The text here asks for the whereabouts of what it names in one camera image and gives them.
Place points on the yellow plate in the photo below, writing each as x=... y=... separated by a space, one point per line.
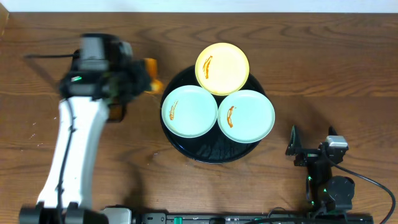
x=222 y=69

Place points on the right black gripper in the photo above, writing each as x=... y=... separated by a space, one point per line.
x=308 y=151

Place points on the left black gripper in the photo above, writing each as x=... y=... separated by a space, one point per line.
x=140 y=79

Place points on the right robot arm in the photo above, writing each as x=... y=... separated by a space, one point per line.
x=328 y=193

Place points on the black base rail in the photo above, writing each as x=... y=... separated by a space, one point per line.
x=275 y=218

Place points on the light green plate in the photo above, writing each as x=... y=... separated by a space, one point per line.
x=246 y=116
x=189 y=111

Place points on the black rectangular water tray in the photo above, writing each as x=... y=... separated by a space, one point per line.
x=117 y=113

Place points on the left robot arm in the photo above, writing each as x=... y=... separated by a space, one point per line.
x=103 y=78

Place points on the orange green scrub sponge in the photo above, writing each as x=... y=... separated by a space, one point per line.
x=156 y=86

